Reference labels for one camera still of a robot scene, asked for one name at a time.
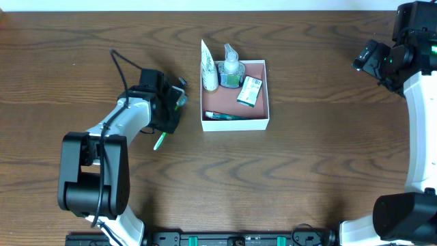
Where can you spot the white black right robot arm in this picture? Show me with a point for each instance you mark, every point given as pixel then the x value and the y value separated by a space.
pixel 408 68

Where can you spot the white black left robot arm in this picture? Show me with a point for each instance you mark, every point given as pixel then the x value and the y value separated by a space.
pixel 94 179

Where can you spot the white box pink interior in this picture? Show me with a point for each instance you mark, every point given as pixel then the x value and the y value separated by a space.
pixel 224 100

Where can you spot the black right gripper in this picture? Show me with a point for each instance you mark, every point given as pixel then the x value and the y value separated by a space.
pixel 372 59

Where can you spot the blue disposable razor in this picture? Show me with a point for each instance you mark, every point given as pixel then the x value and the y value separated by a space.
pixel 183 81

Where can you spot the green white soap packet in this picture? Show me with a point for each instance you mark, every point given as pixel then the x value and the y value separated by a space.
pixel 250 91

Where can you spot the clear soap pump bottle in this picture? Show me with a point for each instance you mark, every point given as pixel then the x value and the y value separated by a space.
pixel 231 71

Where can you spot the green Colgate toothbrush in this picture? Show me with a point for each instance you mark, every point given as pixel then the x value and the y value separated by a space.
pixel 163 135

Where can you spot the white Pantene tube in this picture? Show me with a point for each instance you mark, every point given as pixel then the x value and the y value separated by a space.
pixel 209 74

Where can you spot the teal Colgate toothpaste tube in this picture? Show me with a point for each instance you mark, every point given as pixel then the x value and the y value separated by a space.
pixel 222 116

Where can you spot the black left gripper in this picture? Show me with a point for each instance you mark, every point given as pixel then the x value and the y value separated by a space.
pixel 169 111

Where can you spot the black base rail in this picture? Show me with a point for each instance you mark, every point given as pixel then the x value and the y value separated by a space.
pixel 304 237

